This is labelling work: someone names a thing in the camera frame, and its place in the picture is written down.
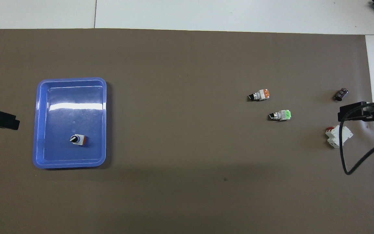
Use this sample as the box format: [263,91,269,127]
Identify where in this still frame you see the selector switch with green base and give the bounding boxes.
[268,110,292,122]

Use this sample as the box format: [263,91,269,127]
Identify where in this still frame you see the small dark terminal block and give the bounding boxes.
[334,87,349,101]

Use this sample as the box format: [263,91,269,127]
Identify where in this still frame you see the white circuit breaker red lever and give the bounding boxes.
[325,125,354,149]

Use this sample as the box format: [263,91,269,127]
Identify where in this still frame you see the blue plastic tray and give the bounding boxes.
[32,77,107,169]

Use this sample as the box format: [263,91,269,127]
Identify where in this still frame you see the brown table mat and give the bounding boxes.
[0,29,374,234]

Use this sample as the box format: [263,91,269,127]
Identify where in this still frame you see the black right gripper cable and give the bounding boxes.
[339,101,374,176]

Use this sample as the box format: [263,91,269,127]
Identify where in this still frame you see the selector switch with orange base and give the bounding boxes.
[247,89,270,102]

